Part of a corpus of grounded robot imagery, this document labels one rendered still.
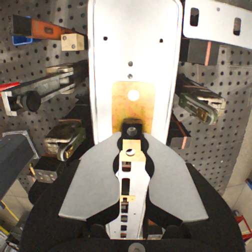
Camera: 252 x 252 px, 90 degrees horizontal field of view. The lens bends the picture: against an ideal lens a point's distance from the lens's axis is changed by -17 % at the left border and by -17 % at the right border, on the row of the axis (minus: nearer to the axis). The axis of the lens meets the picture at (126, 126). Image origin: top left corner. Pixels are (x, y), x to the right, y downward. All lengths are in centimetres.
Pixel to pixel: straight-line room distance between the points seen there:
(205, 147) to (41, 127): 94
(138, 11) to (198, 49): 17
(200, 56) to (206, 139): 57
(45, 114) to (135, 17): 66
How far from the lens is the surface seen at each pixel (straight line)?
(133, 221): 81
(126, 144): 15
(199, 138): 89
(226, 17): 46
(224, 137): 97
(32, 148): 100
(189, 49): 43
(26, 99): 21
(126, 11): 39
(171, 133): 50
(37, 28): 28
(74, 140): 42
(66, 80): 34
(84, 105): 64
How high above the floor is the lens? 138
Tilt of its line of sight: 63 degrees down
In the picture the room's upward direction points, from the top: 177 degrees counter-clockwise
